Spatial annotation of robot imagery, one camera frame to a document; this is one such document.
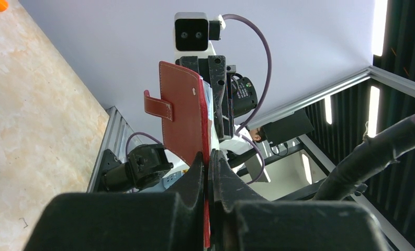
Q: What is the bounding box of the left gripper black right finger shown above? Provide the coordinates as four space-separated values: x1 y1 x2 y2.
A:
208 150 389 250

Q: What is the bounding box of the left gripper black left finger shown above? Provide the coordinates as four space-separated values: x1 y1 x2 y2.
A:
25 153 204 250

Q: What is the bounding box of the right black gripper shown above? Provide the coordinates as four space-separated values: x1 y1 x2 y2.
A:
175 55 234 141

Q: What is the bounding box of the red leather card holder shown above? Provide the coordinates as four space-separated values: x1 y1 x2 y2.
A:
144 61 211 250

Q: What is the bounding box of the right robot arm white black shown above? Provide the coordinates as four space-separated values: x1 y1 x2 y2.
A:
96 55 258 192

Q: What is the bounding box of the person in background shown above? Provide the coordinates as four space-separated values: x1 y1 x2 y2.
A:
249 127 267 143

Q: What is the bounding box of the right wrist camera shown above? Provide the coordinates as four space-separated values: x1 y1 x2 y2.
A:
173 12 226 62

